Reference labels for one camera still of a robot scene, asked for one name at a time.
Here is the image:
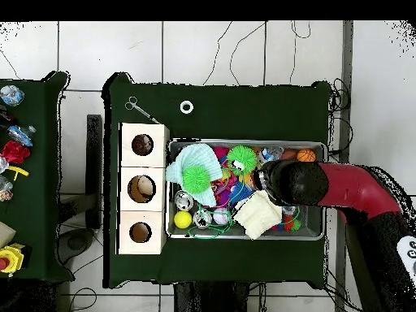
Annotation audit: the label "crushed clear plastic bottle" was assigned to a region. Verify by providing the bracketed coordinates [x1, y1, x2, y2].
[0, 84, 25, 107]

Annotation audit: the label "green spiky ball with eyes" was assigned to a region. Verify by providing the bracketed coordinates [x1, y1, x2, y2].
[226, 145, 258, 175]

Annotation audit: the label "wire mesh bin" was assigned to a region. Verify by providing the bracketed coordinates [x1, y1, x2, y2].
[166, 138, 327, 241]

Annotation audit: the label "yellow ball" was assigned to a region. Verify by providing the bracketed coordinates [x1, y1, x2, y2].
[174, 210, 193, 230]

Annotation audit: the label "yellow emergency stop button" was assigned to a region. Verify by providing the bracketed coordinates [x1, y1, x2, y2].
[0, 243, 26, 275]

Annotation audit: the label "clear plastic packet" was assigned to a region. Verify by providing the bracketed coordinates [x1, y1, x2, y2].
[0, 175, 15, 202]

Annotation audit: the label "wooden box with three holes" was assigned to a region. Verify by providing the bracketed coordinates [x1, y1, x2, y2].
[115, 122, 171, 255]

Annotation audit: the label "mint green knitted cloth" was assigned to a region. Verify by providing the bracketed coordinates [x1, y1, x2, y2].
[165, 143, 224, 209]

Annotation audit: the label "cream knitted cloth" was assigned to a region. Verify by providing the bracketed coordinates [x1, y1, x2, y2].
[232, 189, 283, 241]

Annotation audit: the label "green spiky rubber ball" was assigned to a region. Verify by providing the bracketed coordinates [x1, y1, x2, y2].
[181, 165, 211, 195]

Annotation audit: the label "orange toy basketball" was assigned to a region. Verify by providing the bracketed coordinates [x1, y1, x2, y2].
[296, 148, 317, 163]

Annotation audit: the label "yellow plastic toy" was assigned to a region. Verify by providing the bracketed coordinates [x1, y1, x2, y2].
[6, 165, 30, 182]

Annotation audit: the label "beige foam block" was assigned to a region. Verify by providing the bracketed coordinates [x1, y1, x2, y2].
[0, 221, 17, 249]

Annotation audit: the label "red cloth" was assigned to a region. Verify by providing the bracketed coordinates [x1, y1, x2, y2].
[0, 140, 31, 164]

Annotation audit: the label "metal scissors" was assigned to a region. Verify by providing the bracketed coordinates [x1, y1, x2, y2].
[124, 96, 162, 125]

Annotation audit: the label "crushed bottle with blue label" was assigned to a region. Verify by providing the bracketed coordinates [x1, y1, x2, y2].
[258, 146, 285, 163]
[6, 124, 37, 148]

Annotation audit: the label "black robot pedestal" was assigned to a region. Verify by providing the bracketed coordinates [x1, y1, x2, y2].
[173, 281, 251, 312]

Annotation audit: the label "white toy baseball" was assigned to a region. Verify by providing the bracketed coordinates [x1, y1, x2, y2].
[212, 207, 230, 226]

